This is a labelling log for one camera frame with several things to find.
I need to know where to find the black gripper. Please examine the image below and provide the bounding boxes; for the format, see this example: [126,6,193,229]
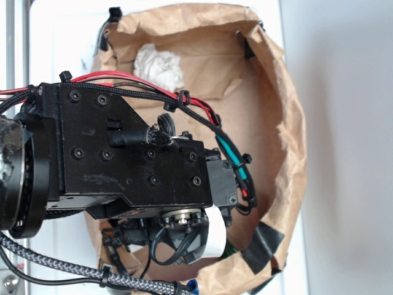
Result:
[106,146,239,266]

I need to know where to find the orange plastic toy carrot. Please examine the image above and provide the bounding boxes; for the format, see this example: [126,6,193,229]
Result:
[220,240,239,260]

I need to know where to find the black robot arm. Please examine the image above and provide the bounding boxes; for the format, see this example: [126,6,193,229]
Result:
[1,83,238,264]

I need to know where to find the crumpled white paper ball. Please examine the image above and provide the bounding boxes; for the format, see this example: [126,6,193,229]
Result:
[133,43,184,92]

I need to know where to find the brown paper bag tray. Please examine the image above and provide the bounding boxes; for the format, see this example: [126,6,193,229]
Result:
[93,4,307,294]

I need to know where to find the white plastic board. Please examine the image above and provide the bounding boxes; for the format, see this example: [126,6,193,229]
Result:
[29,1,308,294]

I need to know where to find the grey braided cable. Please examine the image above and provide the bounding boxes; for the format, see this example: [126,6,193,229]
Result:
[0,232,191,295]

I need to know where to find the red and black wire bundle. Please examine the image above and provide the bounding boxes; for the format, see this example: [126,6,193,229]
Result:
[0,70,258,216]

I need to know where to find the silver corner bracket bolt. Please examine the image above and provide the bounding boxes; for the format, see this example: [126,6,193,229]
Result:
[0,269,25,295]

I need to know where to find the aluminium frame rail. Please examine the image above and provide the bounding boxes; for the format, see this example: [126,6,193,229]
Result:
[1,1,30,294]

